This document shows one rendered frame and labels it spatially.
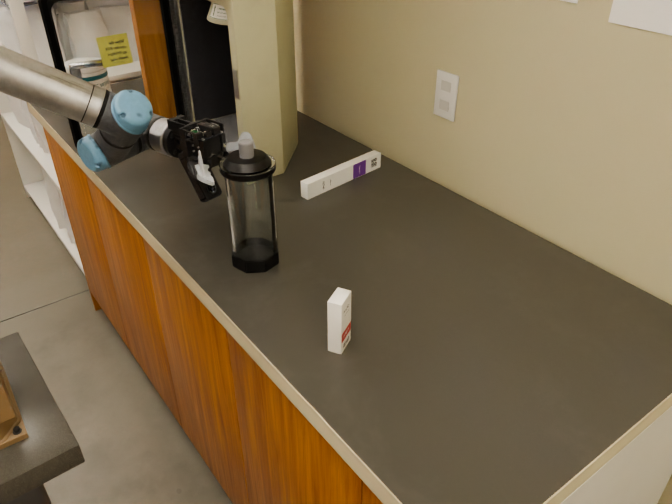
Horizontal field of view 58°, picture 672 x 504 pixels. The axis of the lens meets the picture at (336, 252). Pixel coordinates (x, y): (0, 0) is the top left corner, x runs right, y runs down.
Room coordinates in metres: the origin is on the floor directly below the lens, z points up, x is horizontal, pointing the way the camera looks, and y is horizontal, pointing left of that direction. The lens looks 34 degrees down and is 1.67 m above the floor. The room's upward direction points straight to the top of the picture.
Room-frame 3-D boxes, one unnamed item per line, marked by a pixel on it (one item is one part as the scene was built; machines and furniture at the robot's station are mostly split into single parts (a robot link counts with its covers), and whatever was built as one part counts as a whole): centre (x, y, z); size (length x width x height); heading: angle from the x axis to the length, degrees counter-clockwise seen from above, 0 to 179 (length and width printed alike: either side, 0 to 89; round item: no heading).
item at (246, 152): (1.06, 0.17, 1.18); 0.09 x 0.09 x 0.07
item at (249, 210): (1.06, 0.17, 1.06); 0.11 x 0.11 x 0.21
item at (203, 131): (1.15, 0.29, 1.17); 0.12 x 0.08 x 0.09; 52
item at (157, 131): (1.20, 0.35, 1.16); 0.08 x 0.05 x 0.08; 142
